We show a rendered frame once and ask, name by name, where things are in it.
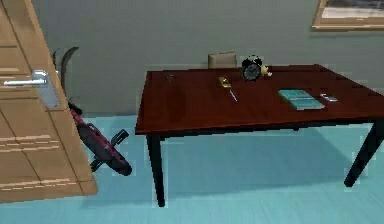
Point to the light wooden room door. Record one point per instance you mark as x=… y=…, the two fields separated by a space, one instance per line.
x=30 y=133

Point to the dark red wooden table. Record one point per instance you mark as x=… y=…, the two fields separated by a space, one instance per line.
x=233 y=106

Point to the gold and silver pen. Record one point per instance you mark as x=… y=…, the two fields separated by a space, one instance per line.
x=227 y=86

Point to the small pale yellow figurine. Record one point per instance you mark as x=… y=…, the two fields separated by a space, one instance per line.
x=265 y=70

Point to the black alarm clock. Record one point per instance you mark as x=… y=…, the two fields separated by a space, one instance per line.
x=251 y=70

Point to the small silver flat object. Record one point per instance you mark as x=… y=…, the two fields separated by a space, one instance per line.
x=328 y=97

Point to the teal book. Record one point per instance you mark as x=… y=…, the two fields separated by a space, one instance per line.
x=300 y=99

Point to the wooden framed picture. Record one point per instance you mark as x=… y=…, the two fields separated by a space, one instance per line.
x=350 y=15

